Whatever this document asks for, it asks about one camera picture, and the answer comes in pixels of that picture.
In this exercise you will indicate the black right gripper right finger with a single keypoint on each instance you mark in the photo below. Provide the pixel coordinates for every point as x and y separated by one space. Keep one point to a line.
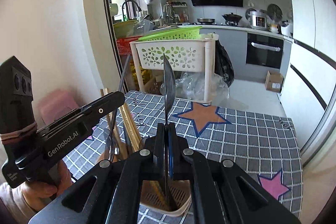
176 160

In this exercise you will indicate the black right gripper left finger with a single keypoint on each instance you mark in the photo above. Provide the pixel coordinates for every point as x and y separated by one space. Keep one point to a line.
159 151

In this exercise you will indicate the beige plastic utensil holder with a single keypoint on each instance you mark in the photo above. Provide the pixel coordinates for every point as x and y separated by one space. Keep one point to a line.
153 192

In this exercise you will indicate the metal spoon black handle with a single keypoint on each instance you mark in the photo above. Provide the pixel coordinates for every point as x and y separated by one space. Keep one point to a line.
169 97

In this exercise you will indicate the person's left hand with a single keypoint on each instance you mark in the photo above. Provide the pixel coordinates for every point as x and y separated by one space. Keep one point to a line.
34 190

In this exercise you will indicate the wooden chopsticks pair right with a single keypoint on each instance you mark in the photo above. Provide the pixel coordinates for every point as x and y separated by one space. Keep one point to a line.
132 131

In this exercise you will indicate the wooden chopsticks pair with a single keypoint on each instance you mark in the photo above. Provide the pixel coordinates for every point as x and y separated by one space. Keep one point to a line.
132 131
115 149

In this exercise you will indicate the wooden chopsticks pair left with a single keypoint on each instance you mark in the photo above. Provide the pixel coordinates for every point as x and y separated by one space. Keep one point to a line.
115 149

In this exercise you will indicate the pink plastic stool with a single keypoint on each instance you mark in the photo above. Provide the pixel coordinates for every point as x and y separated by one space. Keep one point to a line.
55 105

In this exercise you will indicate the clear plastic bag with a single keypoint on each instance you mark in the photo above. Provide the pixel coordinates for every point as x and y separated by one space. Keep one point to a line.
191 86

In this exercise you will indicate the grey checked tablecloth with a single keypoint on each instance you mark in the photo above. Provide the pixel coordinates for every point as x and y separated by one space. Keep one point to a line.
263 145

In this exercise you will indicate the white flower-pattern storage rack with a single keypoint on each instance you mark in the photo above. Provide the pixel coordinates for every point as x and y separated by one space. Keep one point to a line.
183 55

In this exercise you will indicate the black plastic bag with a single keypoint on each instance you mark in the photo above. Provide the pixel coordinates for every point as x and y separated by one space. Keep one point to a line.
223 65

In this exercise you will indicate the red plastic basket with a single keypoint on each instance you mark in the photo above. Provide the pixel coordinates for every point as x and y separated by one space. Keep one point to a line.
123 45

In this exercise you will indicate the green plastic basket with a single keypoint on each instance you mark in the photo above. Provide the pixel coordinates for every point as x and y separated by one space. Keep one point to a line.
175 34

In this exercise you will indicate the cardboard box on floor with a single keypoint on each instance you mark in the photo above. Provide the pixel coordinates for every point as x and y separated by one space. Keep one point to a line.
274 81

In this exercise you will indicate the black built-in oven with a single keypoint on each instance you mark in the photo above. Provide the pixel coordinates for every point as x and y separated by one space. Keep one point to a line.
264 51

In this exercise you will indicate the black wok on stove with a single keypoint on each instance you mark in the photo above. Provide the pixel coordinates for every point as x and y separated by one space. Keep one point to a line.
232 19

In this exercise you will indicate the white refrigerator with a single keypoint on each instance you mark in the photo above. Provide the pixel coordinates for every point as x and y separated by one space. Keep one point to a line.
310 80

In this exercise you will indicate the silver rice cooker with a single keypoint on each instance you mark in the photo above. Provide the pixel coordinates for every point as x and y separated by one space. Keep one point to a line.
257 19

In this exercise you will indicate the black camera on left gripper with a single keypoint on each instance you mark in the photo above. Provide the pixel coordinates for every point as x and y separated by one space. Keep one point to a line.
17 117

